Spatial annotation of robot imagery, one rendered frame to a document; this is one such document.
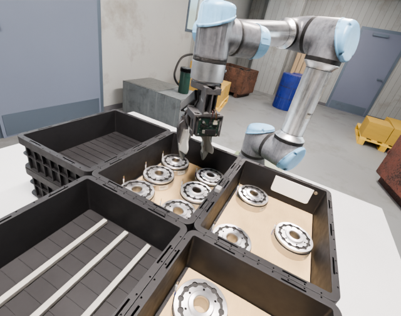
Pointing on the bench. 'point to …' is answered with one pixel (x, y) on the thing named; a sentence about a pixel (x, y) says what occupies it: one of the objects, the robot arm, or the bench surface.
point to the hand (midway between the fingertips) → (192, 154)
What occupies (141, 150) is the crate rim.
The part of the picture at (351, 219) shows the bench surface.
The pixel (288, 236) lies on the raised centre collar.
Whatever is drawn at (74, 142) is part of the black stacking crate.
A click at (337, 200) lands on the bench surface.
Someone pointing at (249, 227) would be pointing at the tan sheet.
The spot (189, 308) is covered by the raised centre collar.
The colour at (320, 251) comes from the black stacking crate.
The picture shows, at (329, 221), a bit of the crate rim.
